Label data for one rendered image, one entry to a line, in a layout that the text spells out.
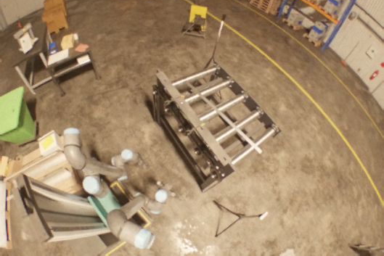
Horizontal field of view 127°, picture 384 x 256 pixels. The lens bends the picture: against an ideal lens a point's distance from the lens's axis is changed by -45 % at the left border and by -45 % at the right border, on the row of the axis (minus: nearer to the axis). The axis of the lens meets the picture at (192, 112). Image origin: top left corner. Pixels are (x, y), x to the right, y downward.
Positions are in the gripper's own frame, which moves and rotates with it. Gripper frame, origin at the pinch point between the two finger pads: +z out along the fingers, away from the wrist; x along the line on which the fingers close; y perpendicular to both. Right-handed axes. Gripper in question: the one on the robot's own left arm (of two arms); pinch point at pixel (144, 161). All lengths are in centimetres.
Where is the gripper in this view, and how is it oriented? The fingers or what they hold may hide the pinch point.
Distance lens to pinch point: 179.9
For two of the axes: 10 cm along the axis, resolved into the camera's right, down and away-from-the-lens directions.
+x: -5.8, -6.5, 4.9
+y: 7.7, -6.3, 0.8
